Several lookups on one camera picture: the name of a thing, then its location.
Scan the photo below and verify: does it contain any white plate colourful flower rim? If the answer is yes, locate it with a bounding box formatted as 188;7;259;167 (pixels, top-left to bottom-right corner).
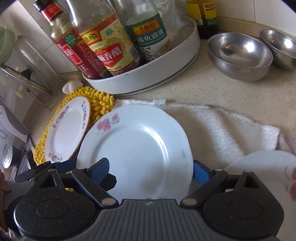
44;96;90;163

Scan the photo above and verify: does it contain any white plate pink flower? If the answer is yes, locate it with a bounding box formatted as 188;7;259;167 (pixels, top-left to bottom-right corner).
76;104;193;201

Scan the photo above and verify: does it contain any large steel bowl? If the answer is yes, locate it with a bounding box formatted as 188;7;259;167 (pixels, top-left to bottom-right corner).
207;32;273;82

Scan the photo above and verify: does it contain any white towel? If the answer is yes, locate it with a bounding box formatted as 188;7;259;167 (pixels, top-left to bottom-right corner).
115;99;295;168

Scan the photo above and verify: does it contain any white plate red flower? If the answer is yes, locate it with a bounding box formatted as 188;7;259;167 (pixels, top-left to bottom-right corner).
225;151;296;240

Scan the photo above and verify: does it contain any yellow chenille mat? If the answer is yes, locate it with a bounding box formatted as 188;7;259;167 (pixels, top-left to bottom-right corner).
32;86;115;165

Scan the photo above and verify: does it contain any glass pot lid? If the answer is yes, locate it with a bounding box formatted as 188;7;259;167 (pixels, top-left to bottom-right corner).
1;35;61;95

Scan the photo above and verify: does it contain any red label soy sauce bottle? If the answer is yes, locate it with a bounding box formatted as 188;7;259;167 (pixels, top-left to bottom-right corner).
34;1;111;79

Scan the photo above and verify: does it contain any yellow label vinegar bottle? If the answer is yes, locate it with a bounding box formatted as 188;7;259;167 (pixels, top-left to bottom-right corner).
67;0;141;76

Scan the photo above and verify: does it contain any white round turntable tray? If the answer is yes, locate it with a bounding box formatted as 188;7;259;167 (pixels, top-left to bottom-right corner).
83;16;200;95

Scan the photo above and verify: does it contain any dark bottle yellow label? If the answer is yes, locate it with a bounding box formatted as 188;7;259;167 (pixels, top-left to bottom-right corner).
186;0;219;39

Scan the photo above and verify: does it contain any wire lid rack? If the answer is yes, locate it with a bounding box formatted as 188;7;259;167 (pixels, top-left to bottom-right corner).
15;69;53;111

